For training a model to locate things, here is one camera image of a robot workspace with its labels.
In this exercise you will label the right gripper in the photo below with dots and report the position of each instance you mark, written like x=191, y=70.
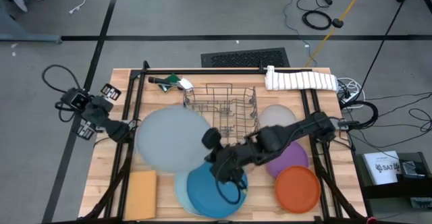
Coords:
x=229, y=163

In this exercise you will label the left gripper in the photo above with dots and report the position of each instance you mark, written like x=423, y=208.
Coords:
x=98, y=111

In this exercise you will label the large grey plate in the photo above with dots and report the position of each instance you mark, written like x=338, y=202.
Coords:
x=172, y=139

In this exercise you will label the dark blue plate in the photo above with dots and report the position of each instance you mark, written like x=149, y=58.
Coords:
x=209, y=197

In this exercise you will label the light blue plate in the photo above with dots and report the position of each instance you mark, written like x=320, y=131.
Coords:
x=180, y=193

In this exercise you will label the beige plate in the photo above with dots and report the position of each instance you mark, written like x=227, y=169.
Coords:
x=276, y=116

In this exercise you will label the purple plate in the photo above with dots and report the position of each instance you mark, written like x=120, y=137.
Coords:
x=290, y=160

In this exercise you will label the orange plate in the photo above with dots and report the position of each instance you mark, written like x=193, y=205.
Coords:
x=297, y=189

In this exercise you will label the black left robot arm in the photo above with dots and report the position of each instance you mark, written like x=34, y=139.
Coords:
x=116, y=130

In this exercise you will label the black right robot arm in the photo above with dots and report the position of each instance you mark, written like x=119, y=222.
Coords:
x=303, y=126

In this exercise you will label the black floor vent grille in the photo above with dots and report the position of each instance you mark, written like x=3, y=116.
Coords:
x=244, y=58

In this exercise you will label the yellow folded cloth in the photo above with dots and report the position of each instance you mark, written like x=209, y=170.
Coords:
x=141, y=195

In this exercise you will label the white plastic clamp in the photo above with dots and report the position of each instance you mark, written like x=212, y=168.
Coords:
x=270, y=69

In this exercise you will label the white striped towel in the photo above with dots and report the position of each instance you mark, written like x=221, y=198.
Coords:
x=300, y=81

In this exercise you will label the grey metal table base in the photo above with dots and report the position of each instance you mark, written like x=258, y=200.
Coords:
x=13, y=28

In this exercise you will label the white power strip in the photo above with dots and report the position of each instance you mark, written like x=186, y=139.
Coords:
x=351, y=97

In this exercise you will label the white booklet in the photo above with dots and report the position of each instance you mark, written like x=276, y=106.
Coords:
x=383, y=168

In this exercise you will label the black storage shelf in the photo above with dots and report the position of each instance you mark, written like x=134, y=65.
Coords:
x=388, y=192

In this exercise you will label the black electronic device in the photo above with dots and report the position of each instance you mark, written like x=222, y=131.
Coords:
x=413, y=170

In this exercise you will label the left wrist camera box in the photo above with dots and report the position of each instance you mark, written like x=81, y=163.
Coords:
x=79, y=101

